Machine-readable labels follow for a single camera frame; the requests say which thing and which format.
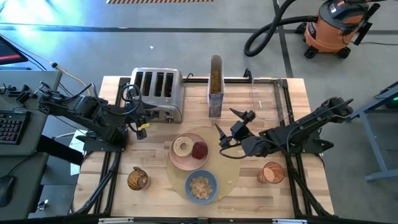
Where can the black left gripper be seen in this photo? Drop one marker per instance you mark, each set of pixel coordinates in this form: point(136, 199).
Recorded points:
point(140, 119)

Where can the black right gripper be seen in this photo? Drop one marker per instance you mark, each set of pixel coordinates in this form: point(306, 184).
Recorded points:
point(241, 130)

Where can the clear cereal container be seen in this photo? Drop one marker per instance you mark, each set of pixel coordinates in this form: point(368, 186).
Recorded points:
point(215, 105)

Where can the toasted bagel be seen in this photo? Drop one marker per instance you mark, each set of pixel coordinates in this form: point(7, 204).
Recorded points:
point(177, 146)

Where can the red apple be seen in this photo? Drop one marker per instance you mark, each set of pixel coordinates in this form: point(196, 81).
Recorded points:
point(200, 151)

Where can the clear plastic bin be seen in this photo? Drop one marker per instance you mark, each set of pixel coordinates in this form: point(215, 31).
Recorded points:
point(267, 93)

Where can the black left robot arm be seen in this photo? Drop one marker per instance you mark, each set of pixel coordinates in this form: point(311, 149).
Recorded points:
point(93, 115)

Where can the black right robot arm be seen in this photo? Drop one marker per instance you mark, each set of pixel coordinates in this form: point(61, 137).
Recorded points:
point(304, 125)

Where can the yellow tape tag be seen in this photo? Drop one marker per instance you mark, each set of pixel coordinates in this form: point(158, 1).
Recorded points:
point(143, 126)

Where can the silver four-slot toaster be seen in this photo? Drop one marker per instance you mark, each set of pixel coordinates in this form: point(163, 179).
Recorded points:
point(178, 93)

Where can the round woven straw placemat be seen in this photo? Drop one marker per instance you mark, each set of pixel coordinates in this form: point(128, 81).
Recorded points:
point(224, 168)

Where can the black aluminium crossbar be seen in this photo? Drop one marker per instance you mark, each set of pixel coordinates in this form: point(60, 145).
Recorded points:
point(236, 80)

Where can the pink-orange drinking glass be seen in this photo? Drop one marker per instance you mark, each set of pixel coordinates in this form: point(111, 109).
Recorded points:
point(273, 172)

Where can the pink plate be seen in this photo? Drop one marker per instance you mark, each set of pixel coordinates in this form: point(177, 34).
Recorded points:
point(186, 163)

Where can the brown cereal flakes heap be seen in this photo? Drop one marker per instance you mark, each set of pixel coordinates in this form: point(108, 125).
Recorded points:
point(201, 188)

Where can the amber ribbed glass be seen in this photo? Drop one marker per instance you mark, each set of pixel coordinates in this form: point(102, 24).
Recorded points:
point(136, 183)

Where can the blue bowl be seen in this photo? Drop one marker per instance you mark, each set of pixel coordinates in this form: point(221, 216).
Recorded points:
point(187, 183)

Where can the white paper sheet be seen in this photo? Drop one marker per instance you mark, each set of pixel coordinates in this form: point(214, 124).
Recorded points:
point(74, 169)

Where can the black diagonal panel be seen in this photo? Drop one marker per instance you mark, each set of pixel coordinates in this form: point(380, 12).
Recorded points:
point(59, 151)

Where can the black desk clamp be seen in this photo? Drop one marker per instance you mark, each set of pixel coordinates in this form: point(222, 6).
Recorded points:
point(23, 97)

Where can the orange shop vacuum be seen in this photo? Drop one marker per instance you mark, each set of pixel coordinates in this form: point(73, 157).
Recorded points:
point(326, 34)

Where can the black keyboard with red backlight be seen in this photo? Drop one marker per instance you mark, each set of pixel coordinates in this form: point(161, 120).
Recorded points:
point(12, 127)

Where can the small metal clamp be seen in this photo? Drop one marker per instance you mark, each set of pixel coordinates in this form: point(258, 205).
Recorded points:
point(42, 205)

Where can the dark grey side desk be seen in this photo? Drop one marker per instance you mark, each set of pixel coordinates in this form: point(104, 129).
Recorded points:
point(25, 186)

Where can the black computer monitor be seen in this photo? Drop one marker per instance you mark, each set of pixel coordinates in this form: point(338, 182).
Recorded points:
point(9, 53)

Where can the black device with green light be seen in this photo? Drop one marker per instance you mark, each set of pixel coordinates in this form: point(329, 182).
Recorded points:
point(393, 93)

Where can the black computer mouse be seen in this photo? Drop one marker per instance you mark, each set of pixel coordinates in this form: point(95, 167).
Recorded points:
point(7, 189)

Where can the small black rail bracket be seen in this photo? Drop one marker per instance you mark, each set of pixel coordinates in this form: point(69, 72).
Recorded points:
point(247, 74)

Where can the black table edge rail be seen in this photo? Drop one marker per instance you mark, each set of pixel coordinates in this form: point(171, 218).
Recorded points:
point(155, 221)

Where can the silver metal bracket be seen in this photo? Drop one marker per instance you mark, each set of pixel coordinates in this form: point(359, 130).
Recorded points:
point(289, 221)
point(115, 220)

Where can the grey-blue metal table frame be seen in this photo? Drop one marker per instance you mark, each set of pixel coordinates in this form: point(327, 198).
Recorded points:
point(382, 175)

